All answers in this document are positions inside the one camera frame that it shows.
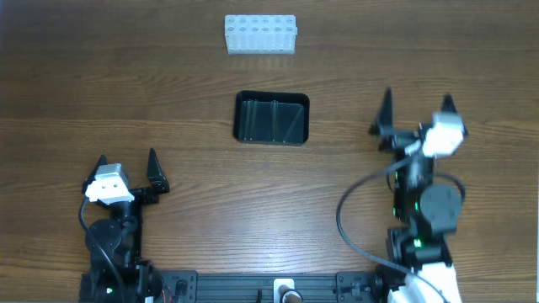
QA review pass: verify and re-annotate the black tray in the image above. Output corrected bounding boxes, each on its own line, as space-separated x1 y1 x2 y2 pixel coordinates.
232 90 311 147

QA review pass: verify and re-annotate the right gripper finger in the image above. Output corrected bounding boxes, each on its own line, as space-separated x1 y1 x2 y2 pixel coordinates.
440 93 469 138
368 87 395 136

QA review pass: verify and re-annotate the white test tube rack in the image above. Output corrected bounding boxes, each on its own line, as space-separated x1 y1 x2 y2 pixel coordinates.
224 14 299 56

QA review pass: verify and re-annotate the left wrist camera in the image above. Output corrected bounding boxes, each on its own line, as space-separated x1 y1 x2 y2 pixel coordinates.
83 162 136 206

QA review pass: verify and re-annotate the mounting rail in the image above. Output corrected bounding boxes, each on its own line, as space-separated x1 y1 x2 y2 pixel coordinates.
79 268 391 303

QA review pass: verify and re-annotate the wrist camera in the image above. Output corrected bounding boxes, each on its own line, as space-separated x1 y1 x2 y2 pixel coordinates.
420 111 467 159
83 162 136 206

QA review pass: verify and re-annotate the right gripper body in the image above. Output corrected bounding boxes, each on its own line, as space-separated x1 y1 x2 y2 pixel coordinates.
376 125 424 153

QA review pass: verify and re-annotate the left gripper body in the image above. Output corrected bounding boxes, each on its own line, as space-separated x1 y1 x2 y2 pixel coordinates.
127 186 161 206

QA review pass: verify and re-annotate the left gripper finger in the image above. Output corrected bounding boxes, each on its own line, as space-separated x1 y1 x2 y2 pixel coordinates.
146 146 171 194
82 154 109 194

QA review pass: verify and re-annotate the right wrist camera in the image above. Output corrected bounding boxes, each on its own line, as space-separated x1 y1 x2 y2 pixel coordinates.
420 111 467 159

